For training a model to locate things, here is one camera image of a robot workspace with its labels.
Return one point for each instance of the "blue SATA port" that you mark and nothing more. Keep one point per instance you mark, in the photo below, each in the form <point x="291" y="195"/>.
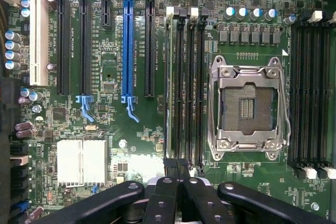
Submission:
<point x="19" y="207"/>

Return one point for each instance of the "square black controller chip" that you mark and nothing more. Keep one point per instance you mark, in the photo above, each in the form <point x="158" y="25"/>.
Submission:
<point x="59" y="113"/>

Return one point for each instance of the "long black expansion slot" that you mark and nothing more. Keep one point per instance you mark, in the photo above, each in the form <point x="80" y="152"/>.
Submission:
<point x="149" y="48"/>
<point x="63" y="45"/>
<point x="85" y="45"/>

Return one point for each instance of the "silver blue-topped capacitor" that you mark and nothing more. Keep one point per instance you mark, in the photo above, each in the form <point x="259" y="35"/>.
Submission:
<point x="11" y="36"/>
<point x="271" y="14"/>
<point x="26" y="93"/>
<point x="25" y="12"/>
<point x="11" y="65"/>
<point x="36" y="96"/>
<point x="11" y="46"/>
<point x="25" y="3"/>
<point x="242" y="12"/>
<point x="291" y="19"/>
<point x="11" y="55"/>
<point x="256" y="13"/>
<point x="230" y="12"/>

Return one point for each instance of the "brown cylindrical capacitor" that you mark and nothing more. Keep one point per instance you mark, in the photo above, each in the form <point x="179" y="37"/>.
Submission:
<point x="25" y="100"/>
<point x="51" y="66"/>
<point x="36" y="213"/>
<point x="23" y="125"/>
<point x="24" y="133"/>

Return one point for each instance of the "blue card retention latch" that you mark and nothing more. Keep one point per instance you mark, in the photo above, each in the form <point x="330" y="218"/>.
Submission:
<point x="131" y="108"/>
<point x="85" y="106"/>

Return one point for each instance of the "white PCI expansion slot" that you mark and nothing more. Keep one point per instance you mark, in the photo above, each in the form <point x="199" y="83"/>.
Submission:
<point x="39" y="37"/>

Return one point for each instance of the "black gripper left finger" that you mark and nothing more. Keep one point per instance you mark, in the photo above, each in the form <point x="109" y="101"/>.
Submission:
<point x="162" y="197"/>

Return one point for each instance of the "silver CPU socket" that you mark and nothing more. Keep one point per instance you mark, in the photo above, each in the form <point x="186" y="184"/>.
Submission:
<point x="246" y="137"/>

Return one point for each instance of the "silver motherboard screw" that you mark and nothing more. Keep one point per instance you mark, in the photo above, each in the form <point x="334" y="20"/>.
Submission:
<point x="36" y="108"/>
<point x="123" y="144"/>
<point x="315" y="206"/>

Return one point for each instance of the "silver finned chipset heatsink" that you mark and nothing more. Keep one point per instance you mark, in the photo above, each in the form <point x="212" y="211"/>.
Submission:
<point x="81" y="161"/>

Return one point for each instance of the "black RAM slot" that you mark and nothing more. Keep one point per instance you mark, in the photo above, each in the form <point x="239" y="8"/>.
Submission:
<point x="330" y="90"/>
<point x="319" y="90"/>
<point x="295" y="90"/>
<point x="307" y="90"/>
<point x="201" y="82"/>
<point x="180" y="77"/>
<point x="191" y="82"/>

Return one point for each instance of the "black SATA port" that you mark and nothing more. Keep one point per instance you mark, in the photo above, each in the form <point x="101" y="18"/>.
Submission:
<point x="19" y="149"/>

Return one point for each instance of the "green RAM stick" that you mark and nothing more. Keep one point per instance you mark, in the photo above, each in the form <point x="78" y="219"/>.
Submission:
<point x="170" y="82"/>

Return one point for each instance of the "blue expansion slot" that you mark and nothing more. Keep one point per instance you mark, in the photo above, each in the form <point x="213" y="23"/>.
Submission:
<point x="128" y="51"/>

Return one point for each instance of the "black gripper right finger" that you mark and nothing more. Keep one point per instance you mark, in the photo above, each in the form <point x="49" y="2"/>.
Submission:
<point x="199" y="203"/>

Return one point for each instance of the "beige SATA port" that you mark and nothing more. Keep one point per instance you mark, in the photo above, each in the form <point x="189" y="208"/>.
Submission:
<point x="19" y="160"/>

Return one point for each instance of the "short black expansion slot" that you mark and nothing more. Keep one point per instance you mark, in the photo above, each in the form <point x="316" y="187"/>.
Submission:
<point x="107" y="12"/>

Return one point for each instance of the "RAM module in slot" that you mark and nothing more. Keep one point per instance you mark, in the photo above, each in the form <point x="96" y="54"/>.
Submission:
<point x="165" y="90"/>

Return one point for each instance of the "grey square power choke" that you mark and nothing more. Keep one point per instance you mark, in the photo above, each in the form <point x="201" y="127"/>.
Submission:
<point x="244" y="37"/>
<point x="266" y="37"/>
<point x="255" y="37"/>
<point x="234" y="37"/>
<point x="224" y="37"/>
<point x="276" y="38"/>

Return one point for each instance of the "green PC motherboard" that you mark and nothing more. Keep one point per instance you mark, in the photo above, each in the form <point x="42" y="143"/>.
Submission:
<point x="118" y="119"/>

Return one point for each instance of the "black case frame part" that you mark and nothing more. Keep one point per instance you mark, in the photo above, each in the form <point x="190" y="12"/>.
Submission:
<point x="8" y="129"/>

